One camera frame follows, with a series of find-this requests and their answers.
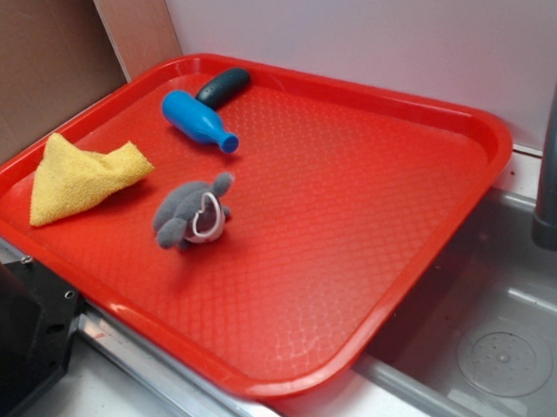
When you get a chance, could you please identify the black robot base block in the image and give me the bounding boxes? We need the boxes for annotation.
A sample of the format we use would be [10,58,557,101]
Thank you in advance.
[0,260,82,417]

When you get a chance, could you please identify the blue plastic bottle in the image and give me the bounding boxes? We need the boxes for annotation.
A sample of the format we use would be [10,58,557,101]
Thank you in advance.
[161,90,240,154]

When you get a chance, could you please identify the red plastic tray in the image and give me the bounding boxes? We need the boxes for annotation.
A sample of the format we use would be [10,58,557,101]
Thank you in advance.
[0,55,513,400]

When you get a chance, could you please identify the grey plush toy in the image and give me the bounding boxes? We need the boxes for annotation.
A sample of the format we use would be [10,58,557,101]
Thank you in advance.
[153,172,234,250]

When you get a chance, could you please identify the yellow microfibre cloth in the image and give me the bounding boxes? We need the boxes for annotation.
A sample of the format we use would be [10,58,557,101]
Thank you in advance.
[29,132,154,227]

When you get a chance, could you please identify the grey plastic sink basin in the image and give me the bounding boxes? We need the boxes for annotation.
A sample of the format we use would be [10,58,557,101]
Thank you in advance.
[258,182,557,417]

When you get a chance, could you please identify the brown cardboard panel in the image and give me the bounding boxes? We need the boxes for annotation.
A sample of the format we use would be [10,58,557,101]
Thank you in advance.
[0,0,181,165]

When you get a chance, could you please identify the dark grey oblong handle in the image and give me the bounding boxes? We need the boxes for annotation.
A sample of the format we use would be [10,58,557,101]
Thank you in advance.
[195,67,251,110]

